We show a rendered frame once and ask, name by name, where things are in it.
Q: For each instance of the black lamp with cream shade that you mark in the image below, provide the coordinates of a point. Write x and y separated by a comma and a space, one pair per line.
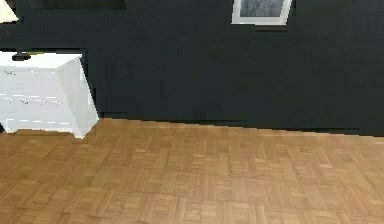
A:
6, 13

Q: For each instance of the white framed grey picture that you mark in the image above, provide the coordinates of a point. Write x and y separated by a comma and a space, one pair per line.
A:
260, 11

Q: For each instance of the white chest of drawers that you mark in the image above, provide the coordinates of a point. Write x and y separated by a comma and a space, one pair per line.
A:
40, 93

